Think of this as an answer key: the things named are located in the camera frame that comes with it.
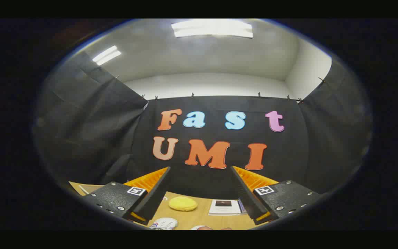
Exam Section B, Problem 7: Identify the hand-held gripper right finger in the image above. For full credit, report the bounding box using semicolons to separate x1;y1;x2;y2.
230;166;322;225

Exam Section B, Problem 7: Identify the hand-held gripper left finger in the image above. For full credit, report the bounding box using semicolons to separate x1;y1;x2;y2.
82;167;171;226

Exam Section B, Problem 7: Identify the white book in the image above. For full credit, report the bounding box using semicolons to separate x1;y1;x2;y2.
208;199;241;216

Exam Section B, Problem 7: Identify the yellow fluffy plush ball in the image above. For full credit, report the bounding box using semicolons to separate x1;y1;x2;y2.
169;196;198;212

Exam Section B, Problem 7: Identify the row of black backdrop clips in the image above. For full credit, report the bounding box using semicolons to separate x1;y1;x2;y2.
114;75;325;104

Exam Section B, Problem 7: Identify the ceiling light panel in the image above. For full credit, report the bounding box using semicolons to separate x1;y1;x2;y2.
171;20;254;38
92;45;122;66

